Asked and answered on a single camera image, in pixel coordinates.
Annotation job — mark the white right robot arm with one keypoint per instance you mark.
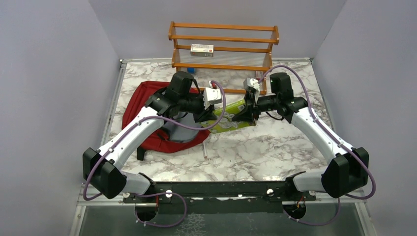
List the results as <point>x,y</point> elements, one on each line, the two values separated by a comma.
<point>346,164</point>

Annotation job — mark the small red white eraser box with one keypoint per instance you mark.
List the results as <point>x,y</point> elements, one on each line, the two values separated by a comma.
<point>259,75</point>

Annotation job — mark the brown marker pen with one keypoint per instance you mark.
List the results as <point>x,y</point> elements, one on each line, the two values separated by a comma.
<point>205,155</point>

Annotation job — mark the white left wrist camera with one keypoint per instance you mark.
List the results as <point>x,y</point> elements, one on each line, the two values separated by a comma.
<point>212,95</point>

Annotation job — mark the white red box on shelf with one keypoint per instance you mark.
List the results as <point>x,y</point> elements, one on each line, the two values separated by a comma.
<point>201,50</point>

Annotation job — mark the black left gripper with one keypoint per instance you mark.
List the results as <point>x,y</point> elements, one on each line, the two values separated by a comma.
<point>203,114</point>

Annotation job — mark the wooden two-tier shelf rack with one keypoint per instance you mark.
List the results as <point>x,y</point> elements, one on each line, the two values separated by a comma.
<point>236,47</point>

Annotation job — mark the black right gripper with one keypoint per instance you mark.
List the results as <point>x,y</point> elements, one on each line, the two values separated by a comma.
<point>246,115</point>

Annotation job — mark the red backpack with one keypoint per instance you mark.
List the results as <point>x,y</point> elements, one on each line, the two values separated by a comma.
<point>169,138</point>

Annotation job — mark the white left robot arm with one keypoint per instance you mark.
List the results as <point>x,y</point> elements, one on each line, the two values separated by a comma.
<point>151,122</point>

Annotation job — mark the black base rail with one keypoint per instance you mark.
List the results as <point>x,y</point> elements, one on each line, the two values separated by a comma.
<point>221,197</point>

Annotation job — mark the green yellow paperback book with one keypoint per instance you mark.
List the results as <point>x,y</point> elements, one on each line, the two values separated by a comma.
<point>226,124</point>

